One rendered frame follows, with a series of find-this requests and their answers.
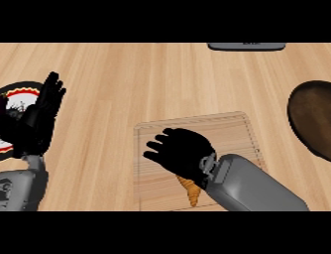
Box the dark grey appliance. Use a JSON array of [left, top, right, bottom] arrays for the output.
[[207, 42, 287, 52]]

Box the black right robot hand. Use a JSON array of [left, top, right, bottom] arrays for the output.
[[143, 127, 219, 190]]

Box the golden brown croissant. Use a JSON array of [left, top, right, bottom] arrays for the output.
[[175, 176, 205, 208]]

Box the pale wooden cutting board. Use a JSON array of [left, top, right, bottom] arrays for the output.
[[134, 111, 268, 212]]

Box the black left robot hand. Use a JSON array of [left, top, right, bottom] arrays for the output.
[[0, 70, 69, 158]]

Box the dark brown pan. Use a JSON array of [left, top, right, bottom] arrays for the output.
[[286, 79, 331, 169]]

